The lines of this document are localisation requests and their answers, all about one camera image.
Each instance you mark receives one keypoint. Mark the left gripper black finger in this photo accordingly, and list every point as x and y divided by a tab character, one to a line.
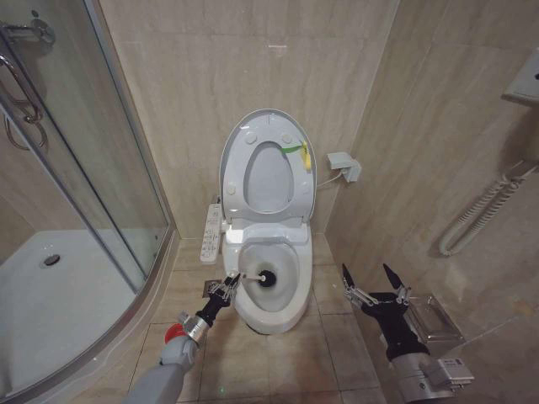
221	287
234	288

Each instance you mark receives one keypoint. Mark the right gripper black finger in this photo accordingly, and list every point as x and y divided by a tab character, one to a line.
398	288
353	290

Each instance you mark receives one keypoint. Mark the toilet brush black head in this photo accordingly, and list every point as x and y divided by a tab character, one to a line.
267	280

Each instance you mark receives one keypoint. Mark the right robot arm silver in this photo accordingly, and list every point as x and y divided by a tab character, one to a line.
414	379

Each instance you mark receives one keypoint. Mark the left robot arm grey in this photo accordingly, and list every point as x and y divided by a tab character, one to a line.
168	374

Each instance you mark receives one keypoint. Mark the steel toilet paper holder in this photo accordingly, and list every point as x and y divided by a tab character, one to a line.
438	322

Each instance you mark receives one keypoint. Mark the white toilet control panel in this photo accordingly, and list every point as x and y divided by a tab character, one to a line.
209	235

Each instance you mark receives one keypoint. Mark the white toilet bowl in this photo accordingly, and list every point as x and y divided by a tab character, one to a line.
303	269

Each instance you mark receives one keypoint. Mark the white toilet seat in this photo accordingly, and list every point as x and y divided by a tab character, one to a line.
303	189

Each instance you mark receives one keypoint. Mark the white toilet lid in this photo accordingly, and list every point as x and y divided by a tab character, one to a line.
269	177

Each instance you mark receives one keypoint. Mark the square floor drain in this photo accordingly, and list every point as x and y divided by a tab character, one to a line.
207	283

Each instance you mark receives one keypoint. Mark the white shower tray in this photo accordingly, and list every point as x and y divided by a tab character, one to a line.
63	303

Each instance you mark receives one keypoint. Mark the round shower drain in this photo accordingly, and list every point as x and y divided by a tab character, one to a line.
50	259

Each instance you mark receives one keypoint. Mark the chrome shower fitting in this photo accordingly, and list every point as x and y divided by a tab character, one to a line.
40	33

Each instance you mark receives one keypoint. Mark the grey wall socket box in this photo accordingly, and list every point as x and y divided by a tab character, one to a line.
343	164

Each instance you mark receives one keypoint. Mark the glass shower enclosure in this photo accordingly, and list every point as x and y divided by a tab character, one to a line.
84	126

